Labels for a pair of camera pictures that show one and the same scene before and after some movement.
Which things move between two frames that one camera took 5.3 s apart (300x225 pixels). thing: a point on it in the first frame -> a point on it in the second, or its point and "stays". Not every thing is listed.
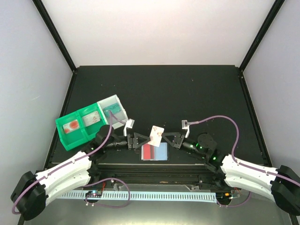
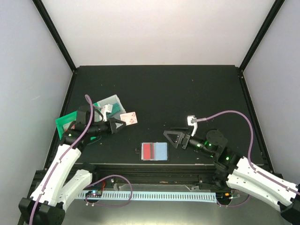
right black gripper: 177,141 stays
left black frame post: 56,33 stays
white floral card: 155,136 -> 130,118
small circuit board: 94,193 stays
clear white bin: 113,112 -> 98,112
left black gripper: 132,140 -> 112,127
